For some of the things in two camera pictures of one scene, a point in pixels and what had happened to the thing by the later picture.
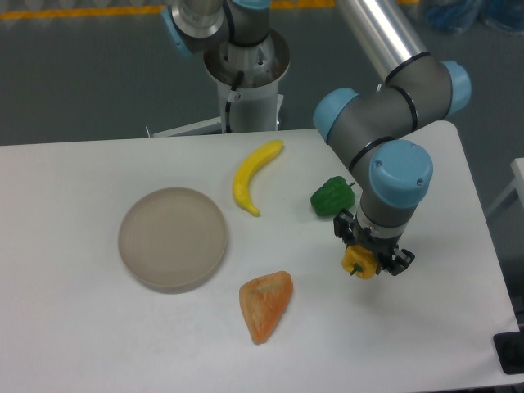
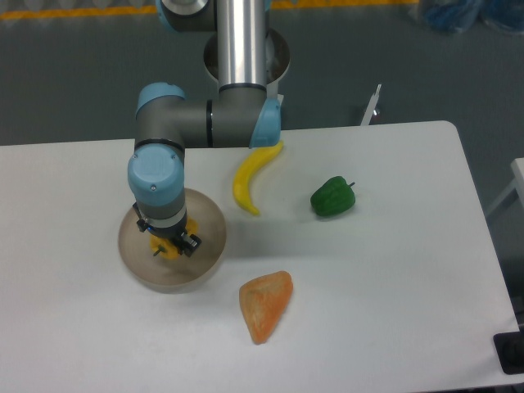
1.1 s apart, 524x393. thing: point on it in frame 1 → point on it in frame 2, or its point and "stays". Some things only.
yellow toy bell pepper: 359,259 → 169,249
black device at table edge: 509,348 stays
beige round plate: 172,239 stays
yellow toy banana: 245,170 stays
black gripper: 382,248 → 171,235
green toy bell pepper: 333,196 stays
